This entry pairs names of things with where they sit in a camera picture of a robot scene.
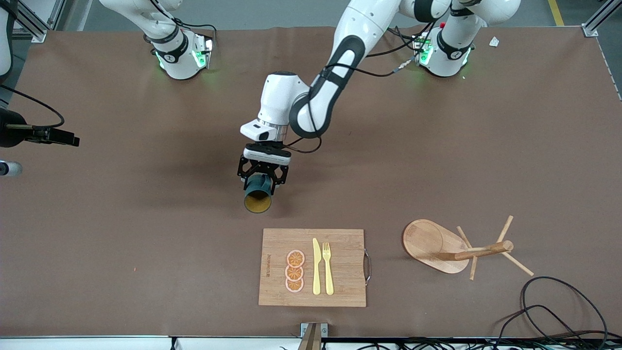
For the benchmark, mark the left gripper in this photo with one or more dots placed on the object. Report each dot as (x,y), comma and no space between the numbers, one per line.
(262,169)

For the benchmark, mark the aluminium frame profile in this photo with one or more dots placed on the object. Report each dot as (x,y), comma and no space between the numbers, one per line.
(590,29)
(35,31)

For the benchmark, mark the yellow plastic knife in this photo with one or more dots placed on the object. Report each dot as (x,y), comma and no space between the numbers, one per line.
(317,267)

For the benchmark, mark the yellow plastic fork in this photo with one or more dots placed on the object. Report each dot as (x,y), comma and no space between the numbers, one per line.
(328,272)

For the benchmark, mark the white table edge rail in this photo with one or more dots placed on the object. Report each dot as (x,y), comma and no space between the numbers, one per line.
(73,344)

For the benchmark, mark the orange slice toy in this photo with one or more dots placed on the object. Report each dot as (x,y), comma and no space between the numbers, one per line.
(294,285)
(294,273)
(295,258)

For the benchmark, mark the metal edge bracket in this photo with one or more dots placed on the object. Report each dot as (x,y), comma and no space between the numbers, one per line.
(313,335)

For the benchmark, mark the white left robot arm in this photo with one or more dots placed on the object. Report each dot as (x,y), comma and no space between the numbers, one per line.
(359,24)

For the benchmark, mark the wooden cup rack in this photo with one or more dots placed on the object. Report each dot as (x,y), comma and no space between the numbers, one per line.
(425,240)

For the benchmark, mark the dark green ribbed cup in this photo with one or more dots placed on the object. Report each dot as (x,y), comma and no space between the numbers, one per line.
(257,204)

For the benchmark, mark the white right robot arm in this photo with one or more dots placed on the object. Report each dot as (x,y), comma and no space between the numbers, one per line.
(175,53)

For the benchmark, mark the white paper scrap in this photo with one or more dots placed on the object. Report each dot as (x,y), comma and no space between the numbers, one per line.
(494,42)

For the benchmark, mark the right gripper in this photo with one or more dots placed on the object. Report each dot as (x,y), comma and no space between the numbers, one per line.
(10,128)

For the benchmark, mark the bamboo cutting board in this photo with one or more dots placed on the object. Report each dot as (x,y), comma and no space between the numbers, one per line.
(340,262)

